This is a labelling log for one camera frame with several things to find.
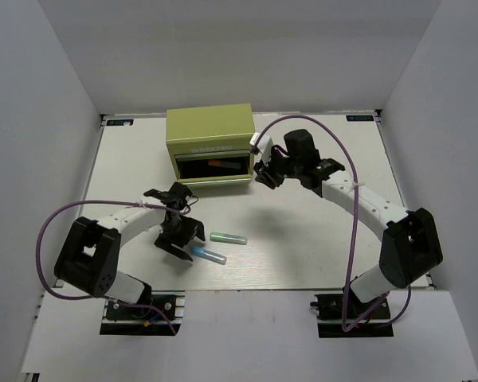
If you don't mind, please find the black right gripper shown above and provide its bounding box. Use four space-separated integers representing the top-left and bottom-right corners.
254 146 303 189

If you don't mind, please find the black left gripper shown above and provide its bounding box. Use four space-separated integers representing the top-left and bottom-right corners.
155 214 205 262

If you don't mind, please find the blue highlighter marker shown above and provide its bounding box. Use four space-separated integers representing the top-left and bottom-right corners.
190 247 227 265

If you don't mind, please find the green highlighter marker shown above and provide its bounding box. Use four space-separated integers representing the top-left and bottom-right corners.
210 232 248 245

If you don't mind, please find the orange highlighter marker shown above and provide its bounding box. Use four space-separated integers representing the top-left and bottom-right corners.
208 160 237 169

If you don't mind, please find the green metal drawer box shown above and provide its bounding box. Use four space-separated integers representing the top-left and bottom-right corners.
166 103 256 188

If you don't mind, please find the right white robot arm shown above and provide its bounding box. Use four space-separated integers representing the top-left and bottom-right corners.
250 129 443 318

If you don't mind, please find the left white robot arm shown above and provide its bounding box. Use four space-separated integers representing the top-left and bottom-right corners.
54 182 206 318

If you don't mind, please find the right blue corner label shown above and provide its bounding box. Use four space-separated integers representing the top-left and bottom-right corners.
346 115 375 122

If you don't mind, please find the blue corner label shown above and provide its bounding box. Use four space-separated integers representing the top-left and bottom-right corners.
106 119 134 127
346 115 375 122

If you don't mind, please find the left blue corner label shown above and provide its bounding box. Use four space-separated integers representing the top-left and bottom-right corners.
106 119 134 127

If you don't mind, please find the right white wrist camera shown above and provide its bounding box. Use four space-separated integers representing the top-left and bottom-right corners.
249 132 273 155

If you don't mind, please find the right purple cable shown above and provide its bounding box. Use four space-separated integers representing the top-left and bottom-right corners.
254 114 413 332

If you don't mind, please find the purple cable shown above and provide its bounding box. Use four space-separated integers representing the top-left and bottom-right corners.
37 198 192 335
254 114 413 332

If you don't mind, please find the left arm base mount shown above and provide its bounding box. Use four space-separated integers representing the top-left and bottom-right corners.
100 291 186 337

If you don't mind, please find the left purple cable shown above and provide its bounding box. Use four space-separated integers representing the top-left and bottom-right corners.
37 198 192 335

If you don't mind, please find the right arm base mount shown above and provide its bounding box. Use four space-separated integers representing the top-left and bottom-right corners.
309 292 395 339

